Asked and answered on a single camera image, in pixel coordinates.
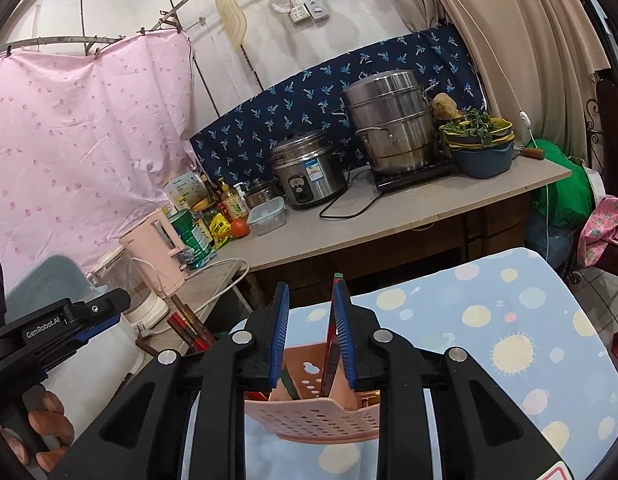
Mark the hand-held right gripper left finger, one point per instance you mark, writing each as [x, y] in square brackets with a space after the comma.
[280, 335]

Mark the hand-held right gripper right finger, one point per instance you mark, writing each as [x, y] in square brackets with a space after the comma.
[346, 335]

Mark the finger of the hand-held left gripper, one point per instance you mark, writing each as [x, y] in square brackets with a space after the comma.
[96, 327]
[106, 302]

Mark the pink perforated utensil basket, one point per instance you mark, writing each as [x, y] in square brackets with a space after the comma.
[314, 420]

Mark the person's left hand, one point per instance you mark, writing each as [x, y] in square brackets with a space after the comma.
[51, 425]

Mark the white blender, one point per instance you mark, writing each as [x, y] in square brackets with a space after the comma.
[139, 300]

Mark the white tub with teal lid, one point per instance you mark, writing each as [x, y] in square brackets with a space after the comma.
[109, 360]

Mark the pink electric kettle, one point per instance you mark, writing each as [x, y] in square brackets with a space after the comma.
[149, 250]

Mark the green tin can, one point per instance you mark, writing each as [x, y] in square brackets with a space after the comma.
[189, 240]

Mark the dark wooden cabinet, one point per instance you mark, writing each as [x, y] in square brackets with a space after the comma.
[414, 250]

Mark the red tomato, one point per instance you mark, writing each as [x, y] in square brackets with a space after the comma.
[240, 227]

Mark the clear food container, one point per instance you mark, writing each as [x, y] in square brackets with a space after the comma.
[269, 217]

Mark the yellow packet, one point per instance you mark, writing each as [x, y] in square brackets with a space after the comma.
[220, 230]

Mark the wooden counter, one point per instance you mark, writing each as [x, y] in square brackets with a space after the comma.
[389, 220]

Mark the white jar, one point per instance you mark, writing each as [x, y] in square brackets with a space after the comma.
[186, 190]

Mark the yellow oil bottle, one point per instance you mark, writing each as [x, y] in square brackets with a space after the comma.
[232, 202]

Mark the small steel pot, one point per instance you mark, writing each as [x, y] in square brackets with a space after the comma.
[260, 194]

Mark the blue dotted tablecloth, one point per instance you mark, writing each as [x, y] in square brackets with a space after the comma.
[489, 310]

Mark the steel rice cooker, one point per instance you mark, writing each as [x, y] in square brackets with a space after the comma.
[309, 175]

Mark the pink printed sheet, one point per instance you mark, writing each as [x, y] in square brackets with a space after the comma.
[89, 135]

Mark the black induction cooker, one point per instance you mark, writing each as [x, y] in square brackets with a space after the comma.
[419, 175]

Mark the steel steamer pot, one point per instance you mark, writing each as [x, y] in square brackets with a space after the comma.
[394, 120]

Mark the blue plastic basin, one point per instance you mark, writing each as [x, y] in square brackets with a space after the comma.
[484, 162]

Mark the navy printed cloth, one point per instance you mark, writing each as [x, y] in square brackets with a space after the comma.
[299, 105]

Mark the leafy green vegetables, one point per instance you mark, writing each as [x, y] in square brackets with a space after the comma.
[469, 127]

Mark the brown potato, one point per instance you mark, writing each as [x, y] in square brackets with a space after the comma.
[444, 106]

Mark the yellow plastic basin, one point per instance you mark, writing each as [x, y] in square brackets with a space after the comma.
[504, 135]

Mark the green bag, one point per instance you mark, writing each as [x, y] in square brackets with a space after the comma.
[564, 195]

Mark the pink floral cloth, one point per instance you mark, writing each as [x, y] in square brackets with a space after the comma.
[604, 230]

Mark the pale yellow hanging board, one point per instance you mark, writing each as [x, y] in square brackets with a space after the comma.
[232, 15]

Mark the beige curtain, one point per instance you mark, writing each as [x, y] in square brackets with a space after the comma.
[514, 35]

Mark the dark wooden chair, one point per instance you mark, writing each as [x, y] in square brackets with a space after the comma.
[609, 110]

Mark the metal curtain rail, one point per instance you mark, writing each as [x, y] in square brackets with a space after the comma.
[54, 40]

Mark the wall socket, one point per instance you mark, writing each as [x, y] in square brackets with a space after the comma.
[299, 14]

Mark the wall switch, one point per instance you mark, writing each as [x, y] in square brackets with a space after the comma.
[319, 9]

